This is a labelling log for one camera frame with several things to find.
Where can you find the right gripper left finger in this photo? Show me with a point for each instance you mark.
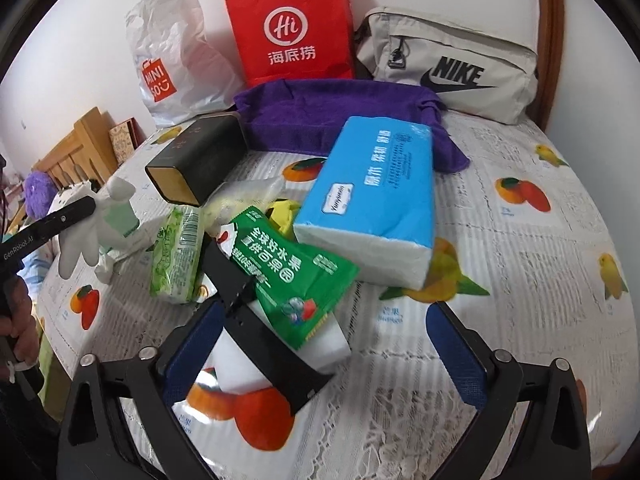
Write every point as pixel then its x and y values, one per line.
pixel 95 440

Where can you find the green fruit snack packet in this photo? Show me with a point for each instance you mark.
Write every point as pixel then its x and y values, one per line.
pixel 297 285

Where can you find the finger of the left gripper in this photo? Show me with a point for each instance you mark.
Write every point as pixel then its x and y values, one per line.
pixel 17 247

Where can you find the wooden chair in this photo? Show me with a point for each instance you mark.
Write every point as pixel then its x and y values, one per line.
pixel 84 154

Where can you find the clear bubble wrap bag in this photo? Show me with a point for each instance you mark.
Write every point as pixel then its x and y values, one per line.
pixel 231 198

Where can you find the purple towel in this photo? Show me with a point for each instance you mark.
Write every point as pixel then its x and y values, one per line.
pixel 306 116

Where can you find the patterned brown box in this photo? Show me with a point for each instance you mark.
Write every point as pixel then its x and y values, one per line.
pixel 125 138

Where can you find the beige Nike waist bag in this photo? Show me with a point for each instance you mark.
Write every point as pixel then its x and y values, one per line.
pixel 471 71

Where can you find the white sponge block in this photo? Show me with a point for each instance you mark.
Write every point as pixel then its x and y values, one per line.
pixel 240 372

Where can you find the dark green tea tin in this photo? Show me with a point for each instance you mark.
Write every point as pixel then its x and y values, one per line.
pixel 198 160

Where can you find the yellow black pouch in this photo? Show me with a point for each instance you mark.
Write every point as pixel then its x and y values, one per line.
pixel 281 214

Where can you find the white Miniso plastic bag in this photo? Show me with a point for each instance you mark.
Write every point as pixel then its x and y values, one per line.
pixel 181 75

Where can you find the green wet wipes pack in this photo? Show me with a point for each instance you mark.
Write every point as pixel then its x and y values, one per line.
pixel 176 254

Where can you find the brown wooden door frame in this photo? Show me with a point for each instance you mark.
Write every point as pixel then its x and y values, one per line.
pixel 550 45

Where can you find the purple plush toy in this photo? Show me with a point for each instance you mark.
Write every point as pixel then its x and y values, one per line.
pixel 39 193

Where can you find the red Haidilao paper bag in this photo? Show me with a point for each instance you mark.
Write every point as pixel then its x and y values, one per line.
pixel 293 39

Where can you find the blue tissue pack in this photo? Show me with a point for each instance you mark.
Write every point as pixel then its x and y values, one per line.
pixel 373 201

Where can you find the person's left hand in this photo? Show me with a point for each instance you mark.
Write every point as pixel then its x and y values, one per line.
pixel 21 325

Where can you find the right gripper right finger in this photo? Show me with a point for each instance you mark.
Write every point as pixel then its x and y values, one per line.
pixel 553 440

